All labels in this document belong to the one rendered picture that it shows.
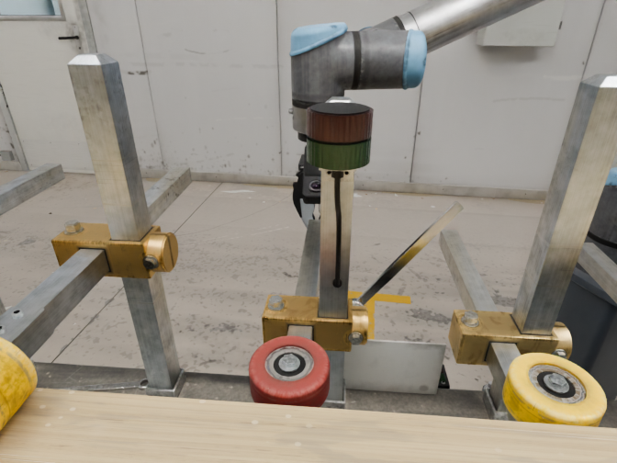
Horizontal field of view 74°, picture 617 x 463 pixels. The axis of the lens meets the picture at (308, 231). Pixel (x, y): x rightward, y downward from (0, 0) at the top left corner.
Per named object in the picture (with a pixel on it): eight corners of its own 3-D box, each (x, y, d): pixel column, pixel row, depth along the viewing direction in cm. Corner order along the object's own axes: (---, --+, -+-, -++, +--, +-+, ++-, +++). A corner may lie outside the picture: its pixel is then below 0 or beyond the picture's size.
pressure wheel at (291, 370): (262, 402, 49) (256, 328, 44) (329, 407, 48) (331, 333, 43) (248, 468, 42) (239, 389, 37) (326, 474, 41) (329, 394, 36)
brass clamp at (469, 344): (446, 334, 57) (452, 305, 55) (546, 340, 56) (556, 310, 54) (456, 367, 52) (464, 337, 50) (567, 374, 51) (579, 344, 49)
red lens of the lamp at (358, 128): (308, 125, 41) (308, 102, 40) (370, 126, 40) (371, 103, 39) (303, 141, 35) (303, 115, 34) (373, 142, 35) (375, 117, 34)
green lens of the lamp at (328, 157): (308, 150, 42) (308, 128, 41) (368, 151, 41) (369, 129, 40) (303, 169, 36) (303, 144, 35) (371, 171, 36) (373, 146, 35)
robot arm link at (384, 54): (414, 27, 72) (344, 28, 71) (437, 28, 62) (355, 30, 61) (409, 83, 76) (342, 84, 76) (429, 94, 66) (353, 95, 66)
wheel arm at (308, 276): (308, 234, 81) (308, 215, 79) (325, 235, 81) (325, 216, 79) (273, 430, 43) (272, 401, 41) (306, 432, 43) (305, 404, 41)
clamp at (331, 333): (269, 321, 58) (267, 293, 56) (364, 327, 57) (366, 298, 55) (262, 350, 53) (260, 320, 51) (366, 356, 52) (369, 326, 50)
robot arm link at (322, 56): (356, 24, 61) (289, 25, 60) (353, 109, 67) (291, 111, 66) (346, 21, 69) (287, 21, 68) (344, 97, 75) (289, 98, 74)
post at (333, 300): (319, 409, 65) (323, 95, 43) (341, 411, 65) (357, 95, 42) (317, 429, 62) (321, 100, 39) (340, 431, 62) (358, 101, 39)
